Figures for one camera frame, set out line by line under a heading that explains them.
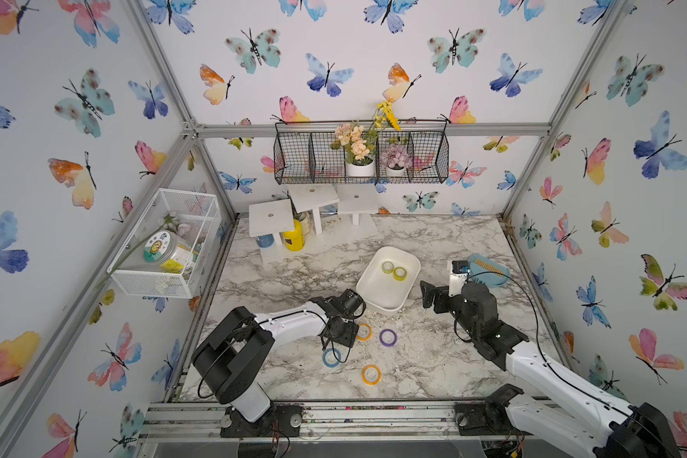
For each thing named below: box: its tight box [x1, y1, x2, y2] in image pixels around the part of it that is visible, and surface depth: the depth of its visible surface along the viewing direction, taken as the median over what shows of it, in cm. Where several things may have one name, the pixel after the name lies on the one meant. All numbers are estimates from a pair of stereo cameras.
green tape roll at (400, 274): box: [393, 266, 408, 282], surface depth 104 cm
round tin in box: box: [143, 229, 179, 266], surface depth 65 cm
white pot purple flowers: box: [380, 143, 414, 178], surface depth 90 cm
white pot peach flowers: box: [330, 123, 377, 178], surface depth 84 cm
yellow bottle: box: [282, 219, 305, 252], surface depth 104 cm
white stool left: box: [248, 198, 294, 246], surface depth 101 cm
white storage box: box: [355, 246, 421, 315], surface depth 103 cm
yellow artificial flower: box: [374, 100, 402, 131], surface depth 84 cm
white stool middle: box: [287, 183, 340, 235], surface depth 98 cm
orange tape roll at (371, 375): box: [361, 364, 383, 387], surface depth 83 cm
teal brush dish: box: [467, 252, 510, 288], surface depth 106 cm
